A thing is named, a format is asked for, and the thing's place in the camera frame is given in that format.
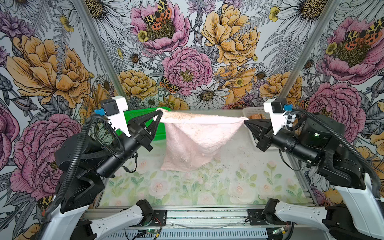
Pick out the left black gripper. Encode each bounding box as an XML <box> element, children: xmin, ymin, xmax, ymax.
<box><xmin>97</xmin><ymin>108</ymin><xmax>165</xmax><ymax>176</ymax></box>

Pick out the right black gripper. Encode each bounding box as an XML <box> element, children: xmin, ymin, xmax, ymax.
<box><xmin>245</xmin><ymin>118</ymin><xmax>321</xmax><ymax>165</ymax></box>

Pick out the white plastic basket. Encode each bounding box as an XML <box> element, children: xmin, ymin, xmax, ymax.
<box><xmin>242</xmin><ymin>107</ymin><xmax>270</xmax><ymax>152</ymax></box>

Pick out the pink towel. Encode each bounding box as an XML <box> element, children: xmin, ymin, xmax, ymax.
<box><xmin>155</xmin><ymin>109</ymin><xmax>247</xmax><ymax>172</ymax></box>

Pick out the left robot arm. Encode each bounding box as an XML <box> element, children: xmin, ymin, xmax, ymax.
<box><xmin>33</xmin><ymin>110</ymin><xmax>163</xmax><ymax>240</ymax></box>

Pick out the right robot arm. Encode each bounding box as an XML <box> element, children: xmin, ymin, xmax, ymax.
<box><xmin>244</xmin><ymin>110</ymin><xmax>384</xmax><ymax>240</ymax></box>

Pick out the orange patterned towel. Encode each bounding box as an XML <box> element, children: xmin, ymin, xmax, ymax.
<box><xmin>249</xmin><ymin>113</ymin><xmax>267</xmax><ymax>120</ymax></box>

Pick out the green plastic basket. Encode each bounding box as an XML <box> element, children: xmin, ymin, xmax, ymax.
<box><xmin>115</xmin><ymin>106</ymin><xmax>171</xmax><ymax>142</ymax></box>

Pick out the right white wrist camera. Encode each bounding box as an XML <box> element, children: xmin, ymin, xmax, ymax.
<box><xmin>263</xmin><ymin>99</ymin><xmax>296</xmax><ymax>135</ymax></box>

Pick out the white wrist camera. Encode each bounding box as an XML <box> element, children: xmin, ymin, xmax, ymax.
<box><xmin>263</xmin><ymin>99</ymin><xmax>296</xmax><ymax>135</ymax></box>
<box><xmin>101</xmin><ymin>96</ymin><xmax>131</xmax><ymax>137</ymax></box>

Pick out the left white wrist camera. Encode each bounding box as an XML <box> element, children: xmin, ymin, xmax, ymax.
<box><xmin>101</xmin><ymin>96</ymin><xmax>131</xmax><ymax>137</ymax></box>

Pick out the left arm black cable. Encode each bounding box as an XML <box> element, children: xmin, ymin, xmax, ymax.
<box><xmin>41</xmin><ymin>113</ymin><xmax>125</xmax><ymax>220</ymax></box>

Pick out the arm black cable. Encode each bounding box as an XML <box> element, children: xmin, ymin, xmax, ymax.
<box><xmin>287</xmin><ymin>108</ymin><xmax>382</xmax><ymax>199</ymax></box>
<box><xmin>41</xmin><ymin>113</ymin><xmax>125</xmax><ymax>220</ymax></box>

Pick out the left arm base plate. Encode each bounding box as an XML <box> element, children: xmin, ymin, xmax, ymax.
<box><xmin>140</xmin><ymin>210</ymin><xmax>168</xmax><ymax>227</ymax></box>

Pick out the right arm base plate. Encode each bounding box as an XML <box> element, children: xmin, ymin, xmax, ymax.
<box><xmin>247</xmin><ymin>209</ymin><xmax>290</xmax><ymax>226</ymax></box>

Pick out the aluminium front rail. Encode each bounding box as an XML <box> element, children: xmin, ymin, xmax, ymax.
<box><xmin>154</xmin><ymin>202</ymin><xmax>327</xmax><ymax>230</ymax></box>

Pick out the left aluminium frame post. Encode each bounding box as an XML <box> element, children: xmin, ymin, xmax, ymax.
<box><xmin>73</xmin><ymin>1</ymin><xmax>133</xmax><ymax>110</ymax></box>

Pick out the aluminium frame post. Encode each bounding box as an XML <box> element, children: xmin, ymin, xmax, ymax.
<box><xmin>73</xmin><ymin>1</ymin><xmax>133</xmax><ymax>110</ymax></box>
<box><xmin>277</xmin><ymin>0</ymin><xmax>341</xmax><ymax>100</ymax></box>

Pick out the white ventilated cable duct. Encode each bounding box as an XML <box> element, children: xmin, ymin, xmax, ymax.
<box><xmin>105</xmin><ymin>228</ymin><xmax>268</xmax><ymax>240</ymax></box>

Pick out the right aluminium frame post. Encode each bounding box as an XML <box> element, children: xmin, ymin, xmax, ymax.
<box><xmin>277</xmin><ymin>0</ymin><xmax>341</xmax><ymax>100</ymax></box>

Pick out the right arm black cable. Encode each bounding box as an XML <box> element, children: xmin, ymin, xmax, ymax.
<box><xmin>287</xmin><ymin>108</ymin><xmax>382</xmax><ymax>199</ymax></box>

